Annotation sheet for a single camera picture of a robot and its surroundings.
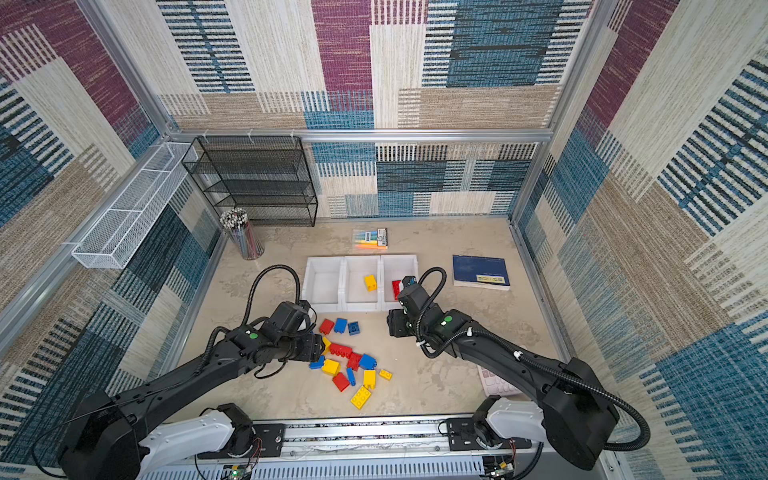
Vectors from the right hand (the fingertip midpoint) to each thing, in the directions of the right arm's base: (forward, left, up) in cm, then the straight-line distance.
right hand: (398, 323), depth 83 cm
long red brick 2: (+16, 0, -8) cm, 17 cm away
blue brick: (-8, +22, -7) cm, 24 cm away
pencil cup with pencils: (+32, +49, +4) cm, 59 cm away
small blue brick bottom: (-11, +13, -8) cm, 19 cm away
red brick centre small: (-7, +13, -8) cm, 16 cm away
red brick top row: (+5, +22, -11) cm, 25 cm away
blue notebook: (+22, -30, -9) cm, 38 cm away
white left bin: (+19, +24, -9) cm, 32 cm away
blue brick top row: (+4, +17, -9) cm, 20 cm away
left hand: (-4, +23, -3) cm, 23 cm away
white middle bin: (+14, +13, -9) cm, 22 cm away
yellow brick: (+18, +8, -7) cm, 21 cm away
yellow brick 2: (-9, +19, -8) cm, 22 cm away
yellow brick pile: (-4, +20, -5) cm, 21 cm away
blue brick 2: (-7, +9, -8) cm, 14 cm away
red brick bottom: (-12, +16, -8) cm, 22 cm away
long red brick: (-4, +16, -7) cm, 18 cm away
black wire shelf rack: (+53, +45, +10) cm, 70 cm away
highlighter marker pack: (+37, +9, -7) cm, 39 cm away
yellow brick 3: (-12, +8, -7) cm, 16 cm away
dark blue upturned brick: (+3, +13, -9) cm, 16 cm away
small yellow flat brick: (-11, +4, -8) cm, 14 cm away
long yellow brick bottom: (-16, +10, -9) cm, 21 cm away
